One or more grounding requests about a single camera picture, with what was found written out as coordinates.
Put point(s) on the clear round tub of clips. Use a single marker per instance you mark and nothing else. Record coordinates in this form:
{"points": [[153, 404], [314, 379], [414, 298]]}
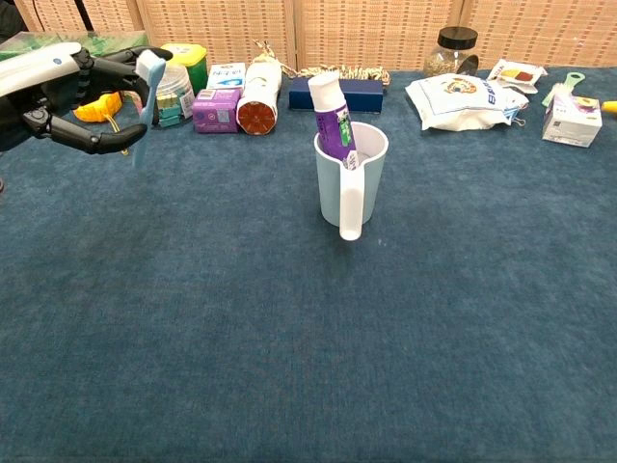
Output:
{"points": [[176, 91]]}

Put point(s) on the white drink bottle red cap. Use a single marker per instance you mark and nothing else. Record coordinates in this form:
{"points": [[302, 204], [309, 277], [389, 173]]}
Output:
{"points": [[260, 96]]}

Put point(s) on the navy blue rectangular box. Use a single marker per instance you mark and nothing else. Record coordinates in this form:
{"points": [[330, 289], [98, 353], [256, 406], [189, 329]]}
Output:
{"points": [[366, 95]]}

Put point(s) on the black tripod stand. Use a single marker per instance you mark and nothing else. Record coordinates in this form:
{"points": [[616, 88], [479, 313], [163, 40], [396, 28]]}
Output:
{"points": [[83, 14]]}

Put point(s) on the yellow tape measure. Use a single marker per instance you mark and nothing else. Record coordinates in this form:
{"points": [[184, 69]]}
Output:
{"points": [[96, 108]]}

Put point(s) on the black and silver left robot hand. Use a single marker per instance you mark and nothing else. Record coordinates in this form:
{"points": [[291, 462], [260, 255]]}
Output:
{"points": [[43, 67]]}

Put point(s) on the white and purple drink carton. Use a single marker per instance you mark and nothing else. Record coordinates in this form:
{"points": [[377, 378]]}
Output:
{"points": [[571, 120]]}

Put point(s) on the honey bottle with yellow cap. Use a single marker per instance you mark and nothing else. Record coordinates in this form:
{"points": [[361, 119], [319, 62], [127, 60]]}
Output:
{"points": [[609, 107]]}

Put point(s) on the green container with yellow lid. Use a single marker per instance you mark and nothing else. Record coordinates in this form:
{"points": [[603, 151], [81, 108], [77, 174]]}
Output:
{"points": [[190, 58]]}

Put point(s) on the white and pale blue cup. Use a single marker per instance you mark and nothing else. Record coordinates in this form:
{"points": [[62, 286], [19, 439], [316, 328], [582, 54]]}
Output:
{"points": [[349, 193]]}

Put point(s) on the light blue toothbrush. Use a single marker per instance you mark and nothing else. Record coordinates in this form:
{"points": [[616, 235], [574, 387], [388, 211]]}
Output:
{"points": [[150, 91]]}

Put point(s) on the white bag with blue print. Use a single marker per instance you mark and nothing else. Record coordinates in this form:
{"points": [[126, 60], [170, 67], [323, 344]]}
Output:
{"points": [[458, 101]]}

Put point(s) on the white snack packet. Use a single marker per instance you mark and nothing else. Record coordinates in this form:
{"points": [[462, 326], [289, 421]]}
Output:
{"points": [[518, 74]]}

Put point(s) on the purple and white toothpaste tube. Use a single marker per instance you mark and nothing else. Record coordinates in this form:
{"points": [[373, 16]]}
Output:
{"points": [[332, 116]]}

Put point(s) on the small purple box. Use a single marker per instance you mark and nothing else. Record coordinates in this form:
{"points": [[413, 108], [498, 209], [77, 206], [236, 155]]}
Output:
{"points": [[217, 111]]}

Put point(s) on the glass jar with black lid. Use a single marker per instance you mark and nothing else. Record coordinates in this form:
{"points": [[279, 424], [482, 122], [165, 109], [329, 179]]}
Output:
{"points": [[450, 50]]}

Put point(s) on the blue table cloth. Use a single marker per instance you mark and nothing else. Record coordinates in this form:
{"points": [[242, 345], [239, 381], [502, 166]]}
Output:
{"points": [[308, 313]]}

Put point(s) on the pale green brush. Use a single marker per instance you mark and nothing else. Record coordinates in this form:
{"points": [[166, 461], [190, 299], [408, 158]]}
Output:
{"points": [[561, 87]]}

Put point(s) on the white and blue milk carton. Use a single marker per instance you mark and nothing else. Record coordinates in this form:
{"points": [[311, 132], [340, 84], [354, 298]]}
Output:
{"points": [[226, 76]]}

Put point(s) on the blue binder clip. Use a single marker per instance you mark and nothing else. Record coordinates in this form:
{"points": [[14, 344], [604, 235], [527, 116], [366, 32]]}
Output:
{"points": [[513, 116]]}

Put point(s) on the bamboo folding screen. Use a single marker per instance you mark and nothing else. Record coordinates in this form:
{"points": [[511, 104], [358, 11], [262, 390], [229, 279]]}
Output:
{"points": [[366, 29]]}

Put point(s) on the green tea bag box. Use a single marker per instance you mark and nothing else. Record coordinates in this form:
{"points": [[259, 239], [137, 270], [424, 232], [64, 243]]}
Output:
{"points": [[115, 41]]}

